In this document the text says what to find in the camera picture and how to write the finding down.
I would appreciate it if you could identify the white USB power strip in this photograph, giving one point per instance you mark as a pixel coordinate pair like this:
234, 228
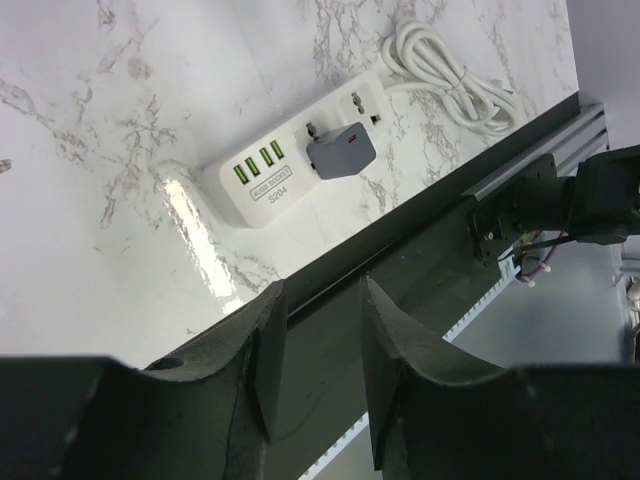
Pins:
260, 182

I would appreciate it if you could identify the grey cube charger plug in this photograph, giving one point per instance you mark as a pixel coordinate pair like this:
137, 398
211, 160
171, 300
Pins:
342, 152

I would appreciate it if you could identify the aluminium frame rail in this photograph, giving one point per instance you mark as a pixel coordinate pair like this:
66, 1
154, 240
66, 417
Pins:
583, 136

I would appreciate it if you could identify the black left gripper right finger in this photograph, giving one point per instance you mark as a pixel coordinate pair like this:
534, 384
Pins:
438, 412

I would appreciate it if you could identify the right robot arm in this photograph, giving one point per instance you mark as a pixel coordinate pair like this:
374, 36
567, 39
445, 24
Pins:
599, 204

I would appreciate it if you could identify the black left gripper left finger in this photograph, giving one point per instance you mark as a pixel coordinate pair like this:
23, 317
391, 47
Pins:
207, 410

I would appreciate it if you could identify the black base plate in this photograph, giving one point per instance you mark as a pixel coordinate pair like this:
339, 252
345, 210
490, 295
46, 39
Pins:
423, 256

